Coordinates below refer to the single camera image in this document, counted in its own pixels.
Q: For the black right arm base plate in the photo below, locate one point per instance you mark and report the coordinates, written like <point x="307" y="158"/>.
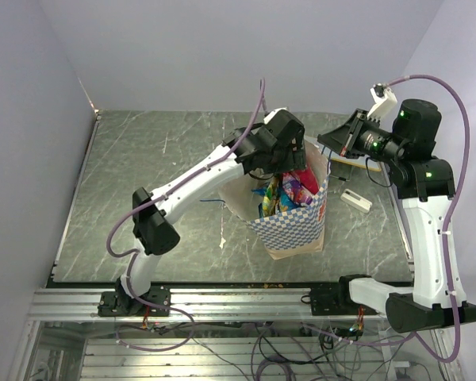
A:
<point x="325" y="299"/>

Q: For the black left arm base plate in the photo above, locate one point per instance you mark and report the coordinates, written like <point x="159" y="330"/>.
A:
<point x="150" y="303"/>

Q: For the blue candy snack bag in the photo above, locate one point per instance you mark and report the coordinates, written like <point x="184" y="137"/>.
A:
<point x="284" y="203"/>

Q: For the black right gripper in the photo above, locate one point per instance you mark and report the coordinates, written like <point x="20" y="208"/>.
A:
<point x="345" y="137"/>

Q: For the white small box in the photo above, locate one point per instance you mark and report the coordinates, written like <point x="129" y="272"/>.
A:
<point x="356" y="201"/>

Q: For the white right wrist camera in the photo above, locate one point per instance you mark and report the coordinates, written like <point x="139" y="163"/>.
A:
<point x="384" y="101"/>

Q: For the blue checkered paper bag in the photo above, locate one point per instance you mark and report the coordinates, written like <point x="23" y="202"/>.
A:
<point x="286" y="232"/>

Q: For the green chips snack bag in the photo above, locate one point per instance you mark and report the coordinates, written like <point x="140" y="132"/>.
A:
<point x="270" y="193"/>

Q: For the purple candy snack bag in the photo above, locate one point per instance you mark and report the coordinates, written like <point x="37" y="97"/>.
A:
<point x="297" y="193"/>

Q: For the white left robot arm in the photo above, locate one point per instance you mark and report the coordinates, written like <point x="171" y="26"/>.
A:
<point x="154" y="213"/>

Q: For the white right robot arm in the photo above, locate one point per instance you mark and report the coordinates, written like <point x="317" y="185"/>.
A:
<point x="425" y="185"/>

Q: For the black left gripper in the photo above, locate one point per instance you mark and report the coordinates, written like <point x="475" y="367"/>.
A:
<point x="297" y="160"/>

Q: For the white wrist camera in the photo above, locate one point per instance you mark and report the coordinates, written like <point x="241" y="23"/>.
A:
<point x="273" y="113"/>
<point x="384" y="101"/>

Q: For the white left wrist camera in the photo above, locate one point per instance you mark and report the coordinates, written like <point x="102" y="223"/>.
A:
<point x="273" y="113"/>

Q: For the red REAL chips bag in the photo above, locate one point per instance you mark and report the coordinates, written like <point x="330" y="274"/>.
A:
<point x="307" y="179"/>

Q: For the aluminium frame rail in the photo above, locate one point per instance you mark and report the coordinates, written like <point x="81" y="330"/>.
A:
<point x="81" y="305"/>

